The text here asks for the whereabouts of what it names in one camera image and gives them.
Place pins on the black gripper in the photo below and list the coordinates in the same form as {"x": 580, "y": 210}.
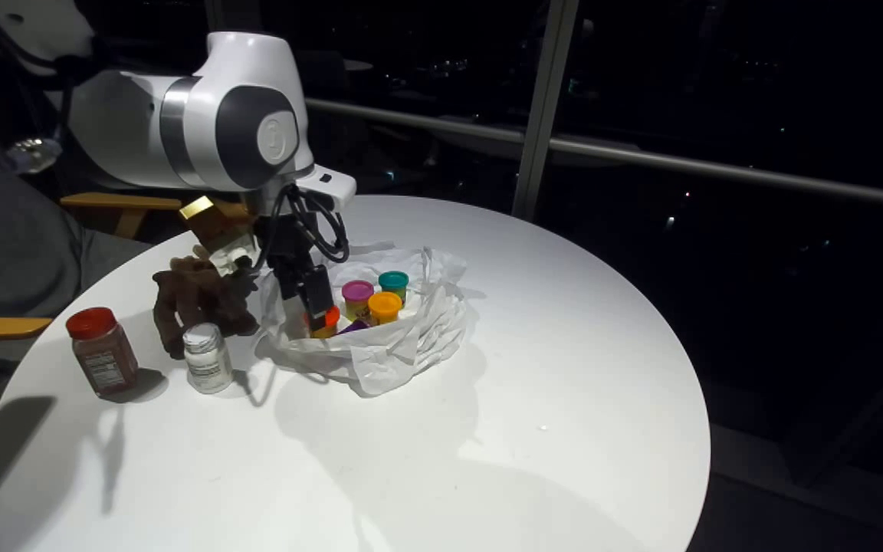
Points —
{"x": 283, "y": 239}

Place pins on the dough tub with orange lid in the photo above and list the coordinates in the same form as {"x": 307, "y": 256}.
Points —
{"x": 329, "y": 322}

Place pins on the dough tub with pink lid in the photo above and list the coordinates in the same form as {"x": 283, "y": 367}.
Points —
{"x": 357, "y": 296}

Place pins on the dough tub with teal lid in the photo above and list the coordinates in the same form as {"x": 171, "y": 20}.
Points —
{"x": 395, "y": 280}

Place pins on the brown plush moose toy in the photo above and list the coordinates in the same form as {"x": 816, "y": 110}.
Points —
{"x": 197, "y": 296}

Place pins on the small bottle with white cap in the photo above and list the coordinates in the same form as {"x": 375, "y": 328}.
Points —
{"x": 203, "y": 355}

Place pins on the spice jar with red lid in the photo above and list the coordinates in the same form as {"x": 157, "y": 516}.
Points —
{"x": 107, "y": 355}

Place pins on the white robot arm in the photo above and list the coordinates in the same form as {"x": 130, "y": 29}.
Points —
{"x": 208, "y": 128}

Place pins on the translucent white plastic bag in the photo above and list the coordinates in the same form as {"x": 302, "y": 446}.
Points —
{"x": 401, "y": 357}

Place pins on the dough tub with yellow lid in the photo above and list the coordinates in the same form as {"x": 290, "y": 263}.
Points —
{"x": 386, "y": 306}

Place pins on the grey upholstered armchair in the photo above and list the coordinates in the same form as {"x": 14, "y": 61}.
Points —
{"x": 2, "y": 246}

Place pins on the grey horizontal window railing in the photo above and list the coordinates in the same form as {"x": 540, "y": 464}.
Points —
{"x": 667, "y": 157}

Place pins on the glossy wrist camera box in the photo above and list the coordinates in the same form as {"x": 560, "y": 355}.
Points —
{"x": 212, "y": 220}

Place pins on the light grey window post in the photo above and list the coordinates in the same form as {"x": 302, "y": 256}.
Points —
{"x": 543, "y": 101}

